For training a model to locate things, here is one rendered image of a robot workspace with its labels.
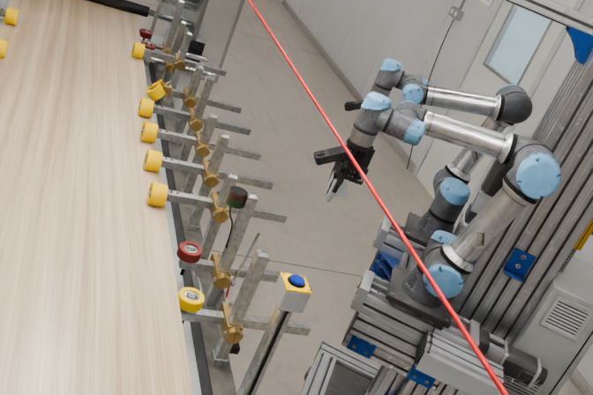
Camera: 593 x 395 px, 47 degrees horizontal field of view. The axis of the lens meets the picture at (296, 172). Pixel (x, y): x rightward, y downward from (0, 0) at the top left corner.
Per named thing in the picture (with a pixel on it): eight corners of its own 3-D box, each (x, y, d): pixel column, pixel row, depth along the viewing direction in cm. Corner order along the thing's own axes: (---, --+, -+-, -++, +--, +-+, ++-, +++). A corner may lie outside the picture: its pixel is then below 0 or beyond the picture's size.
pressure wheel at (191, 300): (178, 310, 215) (189, 281, 210) (198, 324, 212) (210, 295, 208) (163, 321, 208) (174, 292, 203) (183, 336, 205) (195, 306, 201)
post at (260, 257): (217, 368, 220) (267, 249, 201) (219, 377, 217) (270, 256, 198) (206, 368, 219) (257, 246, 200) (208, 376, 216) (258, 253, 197)
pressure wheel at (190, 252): (191, 268, 237) (201, 242, 232) (194, 283, 230) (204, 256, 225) (168, 264, 234) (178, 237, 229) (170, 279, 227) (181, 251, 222)
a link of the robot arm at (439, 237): (451, 268, 231) (469, 235, 226) (451, 287, 219) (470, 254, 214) (418, 253, 232) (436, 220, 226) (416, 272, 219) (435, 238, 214)
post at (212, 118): (183, 208, 305) (217, 113, 286) (184, 212, 302) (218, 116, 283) (176, 207, 303) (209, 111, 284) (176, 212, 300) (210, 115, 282)
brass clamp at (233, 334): (234, 316, 220) (238, 303, 218) (241, 345, 209) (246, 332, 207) (215, 313, 218) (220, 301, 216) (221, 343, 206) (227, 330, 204)
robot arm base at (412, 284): (444, 291, 236) (456, 269, 232) (441, 314, 222) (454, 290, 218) (403, 272, 238) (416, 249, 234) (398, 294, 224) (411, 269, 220)
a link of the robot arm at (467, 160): (428, 197, 276) (512, 85, 255) (426, 182, 290) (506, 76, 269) (453, 212, 277) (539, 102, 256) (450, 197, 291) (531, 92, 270)
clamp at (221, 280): (221, 265, 240) (226, 254, 238) (228, 290, 229) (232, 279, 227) (206, 264, 238) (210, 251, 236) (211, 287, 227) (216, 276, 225)
